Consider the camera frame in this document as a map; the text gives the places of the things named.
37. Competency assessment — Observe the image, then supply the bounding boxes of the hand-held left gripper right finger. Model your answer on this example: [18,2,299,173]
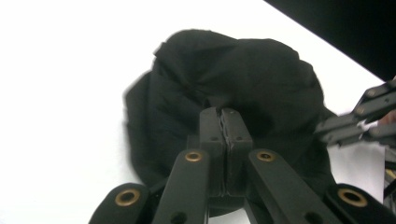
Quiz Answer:
[221,107,254,197]

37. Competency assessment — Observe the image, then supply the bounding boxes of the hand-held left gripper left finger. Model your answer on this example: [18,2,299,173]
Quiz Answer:
[186,106,228,198]

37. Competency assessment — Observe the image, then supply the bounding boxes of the black pants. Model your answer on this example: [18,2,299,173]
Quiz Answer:
[123,28,339,218]

